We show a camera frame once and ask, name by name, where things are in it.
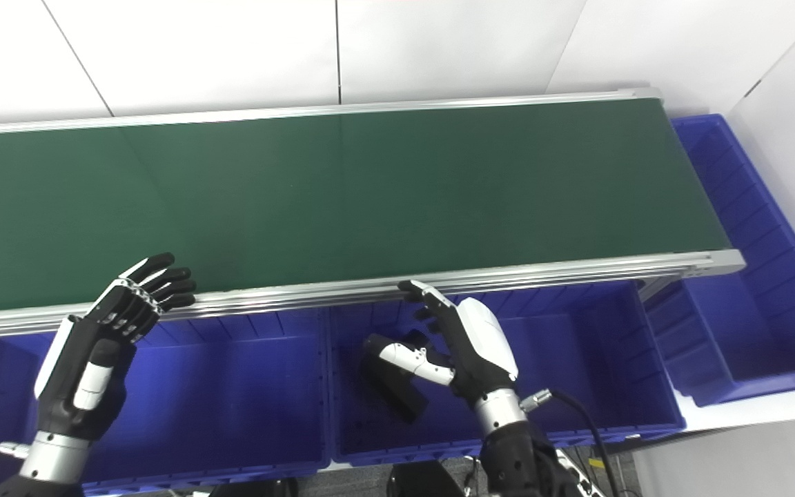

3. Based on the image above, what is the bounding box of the blue plastic bin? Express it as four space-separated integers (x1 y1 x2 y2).
646 114 795 408
0 307 333 495
327 278 687 465

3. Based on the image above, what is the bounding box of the white sheet under bin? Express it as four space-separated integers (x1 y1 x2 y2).
674 389 795 433

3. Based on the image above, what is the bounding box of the black cylinder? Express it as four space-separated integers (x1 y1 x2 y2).
363 330 450 424

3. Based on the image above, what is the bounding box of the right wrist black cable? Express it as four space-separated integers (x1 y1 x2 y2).
520 388 620 497

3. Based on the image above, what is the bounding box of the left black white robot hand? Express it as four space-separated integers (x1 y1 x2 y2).
34 253 197 442

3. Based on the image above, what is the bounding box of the aluminium conveyor leg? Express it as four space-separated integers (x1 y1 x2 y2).
636 271 689 302

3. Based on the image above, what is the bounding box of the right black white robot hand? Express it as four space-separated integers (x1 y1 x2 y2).
368 280 519 408

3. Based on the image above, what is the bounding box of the green conveyor belt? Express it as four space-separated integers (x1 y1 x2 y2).
0 98 733 315
0 86 747 340

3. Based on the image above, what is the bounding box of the black robot torso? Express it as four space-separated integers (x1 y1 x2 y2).
210 459 471 497

